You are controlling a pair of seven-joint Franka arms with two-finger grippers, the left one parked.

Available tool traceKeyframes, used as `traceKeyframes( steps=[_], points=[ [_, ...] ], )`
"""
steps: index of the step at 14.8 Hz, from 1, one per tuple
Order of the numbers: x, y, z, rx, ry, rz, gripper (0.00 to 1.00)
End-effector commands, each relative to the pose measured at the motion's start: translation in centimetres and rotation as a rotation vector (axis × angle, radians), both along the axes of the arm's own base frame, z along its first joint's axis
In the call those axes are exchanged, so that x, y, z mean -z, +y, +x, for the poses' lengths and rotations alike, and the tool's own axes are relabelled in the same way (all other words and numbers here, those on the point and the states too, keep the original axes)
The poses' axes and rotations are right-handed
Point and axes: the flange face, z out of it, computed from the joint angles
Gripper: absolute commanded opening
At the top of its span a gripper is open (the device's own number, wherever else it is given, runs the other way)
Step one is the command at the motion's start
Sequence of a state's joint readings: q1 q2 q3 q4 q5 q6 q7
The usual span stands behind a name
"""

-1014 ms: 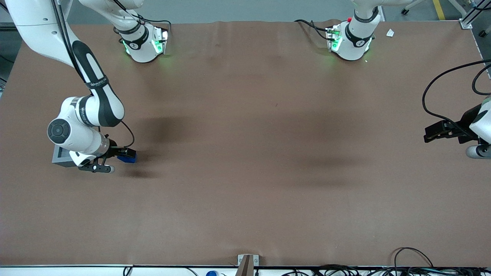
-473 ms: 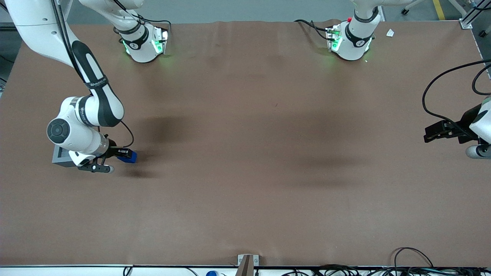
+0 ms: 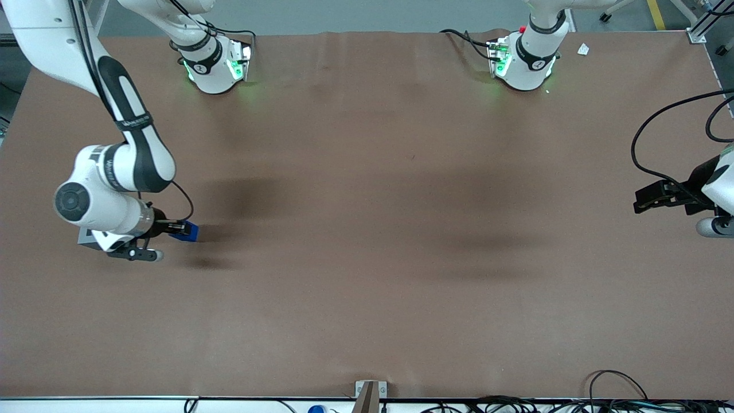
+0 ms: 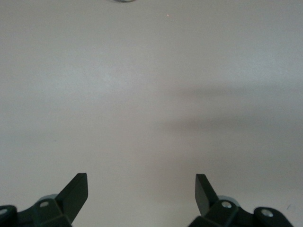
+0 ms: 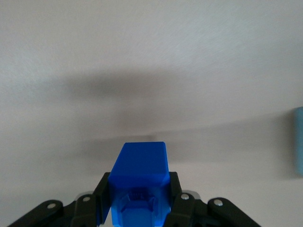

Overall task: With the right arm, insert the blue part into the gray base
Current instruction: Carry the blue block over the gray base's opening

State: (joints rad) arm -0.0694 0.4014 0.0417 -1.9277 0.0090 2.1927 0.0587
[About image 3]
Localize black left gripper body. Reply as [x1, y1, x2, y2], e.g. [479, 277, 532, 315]
[681, 155, 719, 215]

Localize blue plastic part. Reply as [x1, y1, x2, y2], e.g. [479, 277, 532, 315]
[169, 221, 200, 243]

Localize gray square base block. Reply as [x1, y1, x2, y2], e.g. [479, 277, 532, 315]
[78, 228, 107, 251]

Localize brown table cover mat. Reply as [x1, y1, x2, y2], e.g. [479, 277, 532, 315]
[0, 29, 734, 401]

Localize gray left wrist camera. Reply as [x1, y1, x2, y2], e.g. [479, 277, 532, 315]
[696, 216, 734, 238]

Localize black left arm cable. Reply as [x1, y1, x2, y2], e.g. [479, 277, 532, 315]
[631, 90, 734, 198]

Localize aluminium frame post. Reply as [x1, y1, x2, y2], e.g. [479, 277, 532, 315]
[687, 0, 734, 45]

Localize black looped floor cable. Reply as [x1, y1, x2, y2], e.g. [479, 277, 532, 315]
[588, 369, 650, 402]

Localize black base power cable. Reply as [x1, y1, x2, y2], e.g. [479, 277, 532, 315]
[439, 29, 497, 60]
[172, 0, 257, 53]

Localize tangled black cable bundle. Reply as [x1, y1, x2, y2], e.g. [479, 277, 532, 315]
[421, 395, 734, 413]

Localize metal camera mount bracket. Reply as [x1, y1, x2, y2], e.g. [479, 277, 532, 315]
[354, 380, 388, 413]

